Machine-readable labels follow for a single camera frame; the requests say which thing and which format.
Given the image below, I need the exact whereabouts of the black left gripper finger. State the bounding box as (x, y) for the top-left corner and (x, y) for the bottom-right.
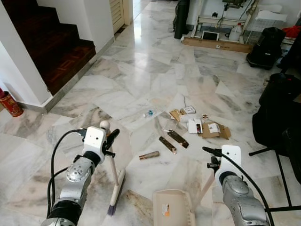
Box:
(105, 128), (121, 148)

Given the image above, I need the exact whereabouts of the beige broom with dark bristles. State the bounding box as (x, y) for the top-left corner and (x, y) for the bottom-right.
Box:
(100, 121), (127, 216)

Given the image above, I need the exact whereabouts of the brown cardboard tube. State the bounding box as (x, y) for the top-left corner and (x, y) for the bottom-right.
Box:
(139, 151), (160, 160)

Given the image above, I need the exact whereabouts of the beige plastic dustpan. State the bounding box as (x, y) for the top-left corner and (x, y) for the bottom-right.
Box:
(153, 167), (219, 226)

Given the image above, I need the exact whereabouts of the brown cardboard with white label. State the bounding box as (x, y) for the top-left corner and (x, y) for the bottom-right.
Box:
(202, 121), (232, 140)

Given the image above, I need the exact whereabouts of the white product package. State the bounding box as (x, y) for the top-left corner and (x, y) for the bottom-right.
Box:
(187, 119), (204, 134)

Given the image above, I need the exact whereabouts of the dark brown wrapper strip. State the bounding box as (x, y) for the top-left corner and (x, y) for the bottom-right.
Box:
(159, 137), (178, 154)
(163, 129), (190, 148)

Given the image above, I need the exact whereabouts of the small white card box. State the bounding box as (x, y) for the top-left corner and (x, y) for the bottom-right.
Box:
(180, 106), (197, 115)

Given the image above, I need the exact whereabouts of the small brown cardboard piece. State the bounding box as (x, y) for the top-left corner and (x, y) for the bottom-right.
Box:
(169, 109), (183, 122)

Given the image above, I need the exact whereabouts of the black chair with metal legs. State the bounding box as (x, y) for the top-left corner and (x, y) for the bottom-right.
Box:
(248, 71), (301, 212)

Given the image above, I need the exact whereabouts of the long flat cardboard box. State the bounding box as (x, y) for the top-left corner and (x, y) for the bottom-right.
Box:
(182, 37), (254, 53)

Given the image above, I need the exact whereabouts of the red printed can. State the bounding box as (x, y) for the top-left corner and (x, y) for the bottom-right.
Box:
(0, 89), (24, 117)

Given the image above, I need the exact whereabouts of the dark wooden staircase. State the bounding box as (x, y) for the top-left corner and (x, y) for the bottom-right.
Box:
(0, 0), (97, 95)

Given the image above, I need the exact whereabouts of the white framed tablet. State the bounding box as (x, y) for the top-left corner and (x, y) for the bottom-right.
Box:
(201, 31), (220, 41)

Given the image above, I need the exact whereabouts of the black bulky bag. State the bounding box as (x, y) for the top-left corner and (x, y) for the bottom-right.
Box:
(246, 27), (286, 70)

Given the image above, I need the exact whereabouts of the white plastic jug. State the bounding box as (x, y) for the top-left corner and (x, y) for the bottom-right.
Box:
(229, 22), (244, 42)

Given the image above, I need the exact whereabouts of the light wooden louvre door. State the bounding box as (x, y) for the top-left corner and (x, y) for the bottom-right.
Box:
(109, 0), (133, 33)

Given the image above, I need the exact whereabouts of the tall narrow black bag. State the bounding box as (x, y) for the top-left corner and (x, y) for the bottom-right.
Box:
(174, 0), (190, 40)

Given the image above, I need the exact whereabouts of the red cloth item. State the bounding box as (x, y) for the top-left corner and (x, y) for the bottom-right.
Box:
(285, 25), (301, 38)

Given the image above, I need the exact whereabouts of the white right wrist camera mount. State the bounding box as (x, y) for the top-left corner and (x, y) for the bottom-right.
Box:
(221, 145), (242, 176)

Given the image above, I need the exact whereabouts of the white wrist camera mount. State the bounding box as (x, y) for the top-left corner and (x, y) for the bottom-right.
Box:
(84, 126), (106, 163)
(221, 145), (242, 176)

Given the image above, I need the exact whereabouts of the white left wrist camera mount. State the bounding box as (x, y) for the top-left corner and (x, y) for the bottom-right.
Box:
(84, 126), (106, 163)

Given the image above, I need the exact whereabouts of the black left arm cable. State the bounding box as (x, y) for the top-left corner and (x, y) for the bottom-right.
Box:
(47, 129), (90, 217)

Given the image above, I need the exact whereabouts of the white metal shelf frame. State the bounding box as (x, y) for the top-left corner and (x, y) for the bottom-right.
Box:
(190, 0), (264, 40)

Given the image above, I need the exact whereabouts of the white wire basket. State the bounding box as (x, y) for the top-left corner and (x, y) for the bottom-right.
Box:
(245, 10), (287, 45)

